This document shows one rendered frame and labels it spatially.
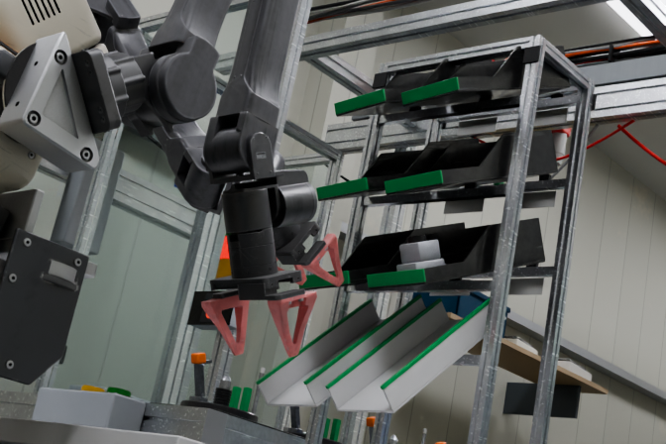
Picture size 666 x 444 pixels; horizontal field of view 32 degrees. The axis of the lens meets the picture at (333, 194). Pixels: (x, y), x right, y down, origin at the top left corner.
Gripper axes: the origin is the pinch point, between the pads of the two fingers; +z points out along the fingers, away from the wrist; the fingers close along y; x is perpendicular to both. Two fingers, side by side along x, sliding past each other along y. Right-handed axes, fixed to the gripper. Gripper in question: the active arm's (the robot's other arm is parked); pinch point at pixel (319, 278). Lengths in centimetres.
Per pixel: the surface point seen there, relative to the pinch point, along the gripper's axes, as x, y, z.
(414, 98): -34.8, 0.3, -7.1
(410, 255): -10.6, -8.4, 5.3
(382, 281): -6.6, -3.2, 7.2
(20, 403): 33, 64, 1
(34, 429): 47, -11, -23
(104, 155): -33, 116, -7
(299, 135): -94, 138, 38
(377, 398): 9.1, -8.2, 16.0
